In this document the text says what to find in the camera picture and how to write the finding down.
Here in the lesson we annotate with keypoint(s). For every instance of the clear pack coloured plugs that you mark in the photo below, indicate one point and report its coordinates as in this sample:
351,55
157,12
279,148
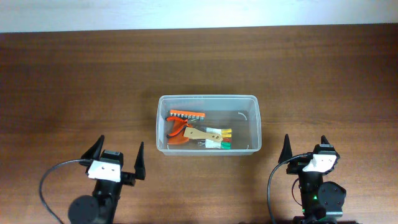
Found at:
223,139

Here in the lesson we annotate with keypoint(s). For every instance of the orange handled pliers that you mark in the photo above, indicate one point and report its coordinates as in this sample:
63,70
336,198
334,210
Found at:
180,123

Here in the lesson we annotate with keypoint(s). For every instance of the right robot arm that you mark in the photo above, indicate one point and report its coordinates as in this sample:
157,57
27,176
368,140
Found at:
321,202

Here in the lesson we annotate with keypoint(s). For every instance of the orange socket rail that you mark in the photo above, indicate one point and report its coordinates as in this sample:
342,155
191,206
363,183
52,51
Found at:
187,114

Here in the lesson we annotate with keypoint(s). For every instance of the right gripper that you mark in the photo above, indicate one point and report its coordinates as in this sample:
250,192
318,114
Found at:
286,151

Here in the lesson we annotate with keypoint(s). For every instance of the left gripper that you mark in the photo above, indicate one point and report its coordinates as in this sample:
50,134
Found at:
129,178

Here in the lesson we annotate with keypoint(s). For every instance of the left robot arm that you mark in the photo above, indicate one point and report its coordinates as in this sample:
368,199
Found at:
100,206

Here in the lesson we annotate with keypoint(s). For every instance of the orange scraper wooden handle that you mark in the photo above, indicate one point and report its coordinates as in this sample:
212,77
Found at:
189,133

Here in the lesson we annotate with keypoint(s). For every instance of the clear plastic container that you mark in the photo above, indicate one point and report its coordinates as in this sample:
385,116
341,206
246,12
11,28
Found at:
240,113

